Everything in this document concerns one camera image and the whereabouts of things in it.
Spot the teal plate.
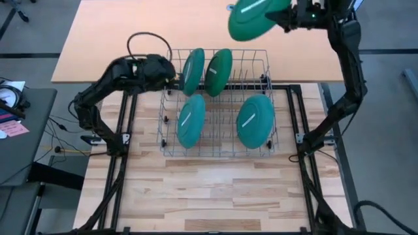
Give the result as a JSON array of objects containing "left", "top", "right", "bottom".
[
  {"left": 176, "top": 94, "right": 207, "bottom": 149},
  {"left": 235, "top": 93, "right": 276, "bottom": 150}
]

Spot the black coiled cable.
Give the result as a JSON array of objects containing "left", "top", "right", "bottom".
[{"left": 0, "top": 84, "right": 32, "bottom": 110}]

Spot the pink paper note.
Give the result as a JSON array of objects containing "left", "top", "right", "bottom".
[{"left": 0, "top": 119, "right": 30, "bottom": 138}]

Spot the grey bench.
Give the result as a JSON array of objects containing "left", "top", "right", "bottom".
[{"left": 0, "top": 181, "right": 45, "bottom": 235}]

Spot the light wooden desk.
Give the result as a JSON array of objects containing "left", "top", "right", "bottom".
[{"left": 51, "top": 0, "right": 346, "bottom": 84}]

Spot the green plate with white label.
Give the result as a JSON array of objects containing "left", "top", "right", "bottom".
[{"left": 204, "top": 48, "right": 234, "bottom": 98}]

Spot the white paper sheet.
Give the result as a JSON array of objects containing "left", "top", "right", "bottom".
[{"left": 0, "top": 80, "right": 26, "bottom": 108}]

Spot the green plate with long label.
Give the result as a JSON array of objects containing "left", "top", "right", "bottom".
[{"left": 227, "top": 0, "right": 292, "bottom": 42}]

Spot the grey side table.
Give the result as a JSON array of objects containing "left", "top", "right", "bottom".
[{"left": 0, "top": 87, "right": 59, "bottom": 187}]

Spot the grey wire dish rack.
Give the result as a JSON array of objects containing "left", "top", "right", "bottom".
[{"left": 156, "top": 48, "right": 280, "bottom": 159}]

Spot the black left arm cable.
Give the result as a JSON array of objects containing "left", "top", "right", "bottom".
[{"left": 126, "top": 31, "right": 173, "bottom": 63}]

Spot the black aluminium table frame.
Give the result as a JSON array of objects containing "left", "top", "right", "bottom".
[{"left": 73, "top": 84, "right": 355, "bottom": 235}]

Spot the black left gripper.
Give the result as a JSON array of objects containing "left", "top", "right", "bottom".
[{"left": 142, "top": 54, "right": 184, "bottom": 91}]

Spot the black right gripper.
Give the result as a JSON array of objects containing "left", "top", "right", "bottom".
[{"left": 265, "top": 0, "right": 328, "bottom": 34}]

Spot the thick black floor cable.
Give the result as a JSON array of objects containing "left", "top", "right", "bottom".
[{"left": 354, "top": 199, "right": 418, "bottom": 235}]

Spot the black office chair base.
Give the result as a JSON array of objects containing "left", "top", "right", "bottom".
[{"left": 0, "top": 0, "right": 37, "bottom": 42}]

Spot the yellow rod with black tip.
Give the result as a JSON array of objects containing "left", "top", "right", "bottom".
[{"left": 54, "top": 146, "right": 91, "bottom": 155}]

